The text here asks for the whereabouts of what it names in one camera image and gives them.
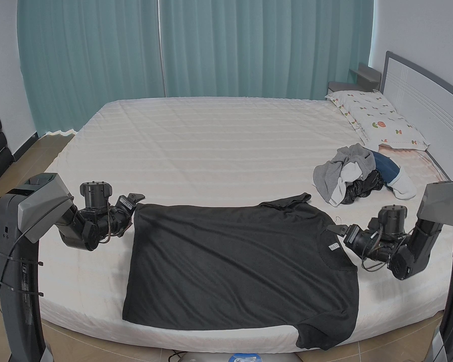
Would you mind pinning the bed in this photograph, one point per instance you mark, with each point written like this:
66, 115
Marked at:
211, 145

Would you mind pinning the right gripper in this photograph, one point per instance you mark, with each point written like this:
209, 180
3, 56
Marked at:
356, 240

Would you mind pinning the black T-shirt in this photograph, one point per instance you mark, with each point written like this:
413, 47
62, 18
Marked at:
230, 262

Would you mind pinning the pile of clothes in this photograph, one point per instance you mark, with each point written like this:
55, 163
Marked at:
328, 175

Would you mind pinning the blue-green curtain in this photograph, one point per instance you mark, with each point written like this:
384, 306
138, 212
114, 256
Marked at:
90, 51
264, 36

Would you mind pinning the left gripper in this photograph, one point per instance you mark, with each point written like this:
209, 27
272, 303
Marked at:
123, 211

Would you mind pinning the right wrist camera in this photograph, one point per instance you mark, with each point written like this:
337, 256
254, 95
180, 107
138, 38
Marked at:
373, 225

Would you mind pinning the white printed pillow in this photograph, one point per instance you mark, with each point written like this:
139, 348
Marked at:
377, 121

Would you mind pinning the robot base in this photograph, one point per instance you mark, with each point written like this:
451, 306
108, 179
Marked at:
211, 357

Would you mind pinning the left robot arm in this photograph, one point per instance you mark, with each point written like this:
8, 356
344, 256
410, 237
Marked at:
22, 277

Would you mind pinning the grey bedside table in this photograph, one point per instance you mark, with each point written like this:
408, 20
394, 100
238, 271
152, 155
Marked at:
368, 74

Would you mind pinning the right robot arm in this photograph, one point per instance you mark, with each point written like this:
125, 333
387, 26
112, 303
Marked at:
419, 240

